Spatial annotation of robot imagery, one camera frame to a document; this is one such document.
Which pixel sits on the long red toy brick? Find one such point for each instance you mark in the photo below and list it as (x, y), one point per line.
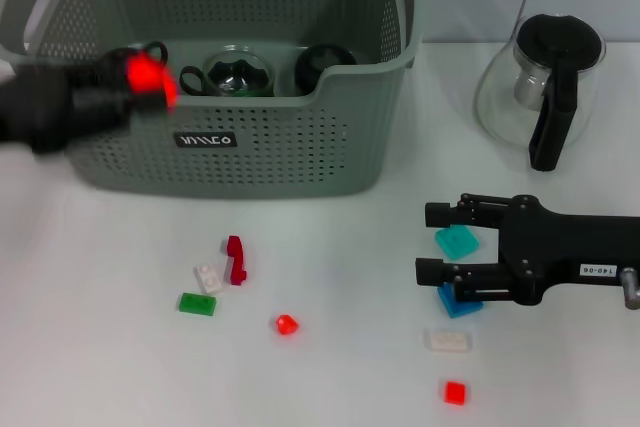
(145, 77)

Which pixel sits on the white toy brick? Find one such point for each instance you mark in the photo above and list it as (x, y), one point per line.
(447, 342)
(209, 279)

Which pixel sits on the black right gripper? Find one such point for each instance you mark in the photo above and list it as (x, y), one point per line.
(555, 252)

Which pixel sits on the teal square toy plate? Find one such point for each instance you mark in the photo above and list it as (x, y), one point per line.
(457, 242)

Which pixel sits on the black clay teapot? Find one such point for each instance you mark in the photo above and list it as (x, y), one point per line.
(162, 53)

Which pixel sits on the blue square toy plate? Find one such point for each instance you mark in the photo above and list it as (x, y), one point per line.
(450, 304)

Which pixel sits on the red sloped toy brick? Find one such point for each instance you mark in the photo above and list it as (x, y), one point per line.
(286, 325)

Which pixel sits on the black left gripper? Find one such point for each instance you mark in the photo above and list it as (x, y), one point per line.
(35, 112)

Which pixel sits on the grey perforated storage bin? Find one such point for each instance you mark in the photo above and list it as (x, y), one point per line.
(225, 167)

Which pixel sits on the red square toy brick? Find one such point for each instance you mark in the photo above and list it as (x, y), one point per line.
(455, 392)

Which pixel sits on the dark red curved toy piece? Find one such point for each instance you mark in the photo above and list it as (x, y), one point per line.
(235, 257)

